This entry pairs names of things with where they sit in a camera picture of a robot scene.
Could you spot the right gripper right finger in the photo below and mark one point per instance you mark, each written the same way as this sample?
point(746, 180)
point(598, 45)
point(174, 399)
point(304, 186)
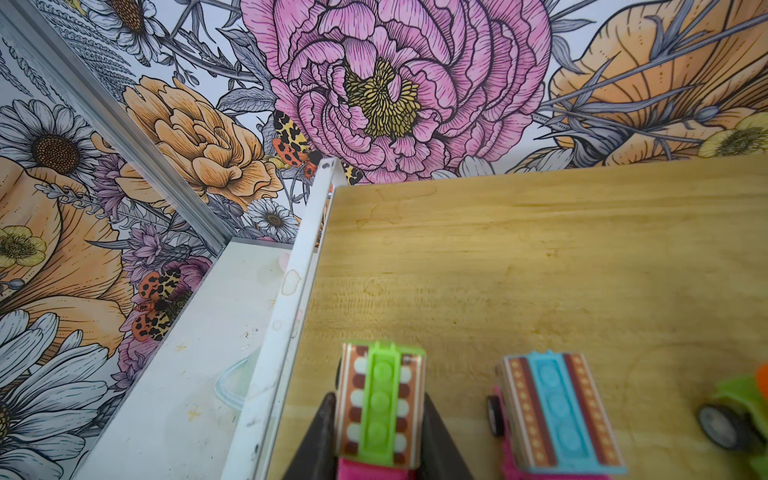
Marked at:
point(440, 457)

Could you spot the two-tier bamboo shelf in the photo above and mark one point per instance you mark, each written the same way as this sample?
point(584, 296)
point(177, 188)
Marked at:
point(656, 274)

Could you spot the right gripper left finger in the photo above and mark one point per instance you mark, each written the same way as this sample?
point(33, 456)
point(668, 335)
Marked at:
point(315, 458)

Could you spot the left aluminium corner post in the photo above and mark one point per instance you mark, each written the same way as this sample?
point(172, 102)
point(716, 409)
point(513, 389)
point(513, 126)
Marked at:
point(32, 35)

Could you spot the pink car blue roof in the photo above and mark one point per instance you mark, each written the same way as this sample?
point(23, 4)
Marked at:
point(547, 410)

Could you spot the orange car green base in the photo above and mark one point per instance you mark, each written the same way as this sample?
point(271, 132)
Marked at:
point(735, 417)

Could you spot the pink car green roof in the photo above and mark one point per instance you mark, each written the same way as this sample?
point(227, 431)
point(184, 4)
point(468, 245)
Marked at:
point(380, 396)

